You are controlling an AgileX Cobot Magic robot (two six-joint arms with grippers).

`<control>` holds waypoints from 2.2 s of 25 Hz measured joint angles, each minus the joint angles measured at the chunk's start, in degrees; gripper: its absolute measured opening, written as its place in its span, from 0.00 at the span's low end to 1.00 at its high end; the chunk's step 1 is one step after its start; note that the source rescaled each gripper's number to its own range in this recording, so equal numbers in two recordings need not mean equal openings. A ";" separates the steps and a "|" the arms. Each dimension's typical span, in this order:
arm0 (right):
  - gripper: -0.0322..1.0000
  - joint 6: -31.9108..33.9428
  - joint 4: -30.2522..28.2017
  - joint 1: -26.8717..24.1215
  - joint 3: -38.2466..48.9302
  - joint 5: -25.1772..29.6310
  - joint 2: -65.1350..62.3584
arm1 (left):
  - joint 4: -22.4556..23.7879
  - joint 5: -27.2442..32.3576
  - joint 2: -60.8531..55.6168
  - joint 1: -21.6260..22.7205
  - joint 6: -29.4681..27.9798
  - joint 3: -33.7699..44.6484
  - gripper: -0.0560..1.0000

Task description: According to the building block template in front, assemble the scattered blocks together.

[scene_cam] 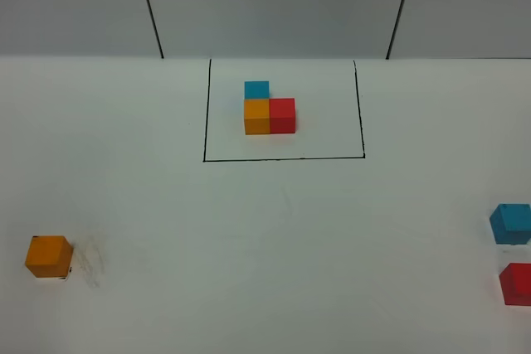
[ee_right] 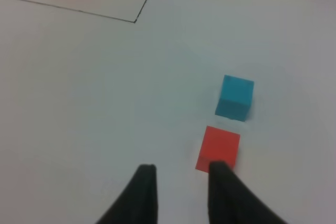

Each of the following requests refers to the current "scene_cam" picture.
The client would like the orange template block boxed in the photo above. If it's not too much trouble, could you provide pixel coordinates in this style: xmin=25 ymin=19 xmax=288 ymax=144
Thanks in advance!
xmin=244 ymin=99 xmax=270 ymax=135

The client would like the red template block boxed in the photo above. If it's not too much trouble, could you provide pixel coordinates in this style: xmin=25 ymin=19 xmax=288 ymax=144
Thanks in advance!
xmin=269 ymin=98 xmax=296 ymax=134

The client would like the blue template block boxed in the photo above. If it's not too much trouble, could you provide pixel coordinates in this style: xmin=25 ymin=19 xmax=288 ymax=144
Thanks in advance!
xmin=244 ymin=80 xmax=270 ymax=99

